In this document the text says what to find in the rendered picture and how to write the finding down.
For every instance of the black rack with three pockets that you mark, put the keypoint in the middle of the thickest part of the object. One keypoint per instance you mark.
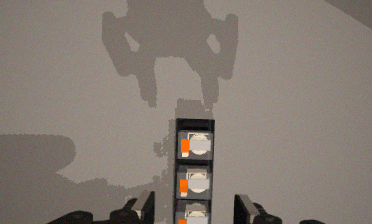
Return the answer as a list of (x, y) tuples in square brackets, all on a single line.
[(191, 124)]

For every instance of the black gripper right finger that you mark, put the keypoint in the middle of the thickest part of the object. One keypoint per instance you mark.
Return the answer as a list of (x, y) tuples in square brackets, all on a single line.
[(245, 212)]

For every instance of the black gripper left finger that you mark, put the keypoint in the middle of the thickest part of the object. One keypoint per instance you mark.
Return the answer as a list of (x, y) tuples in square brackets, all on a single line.
[(143, 209)]

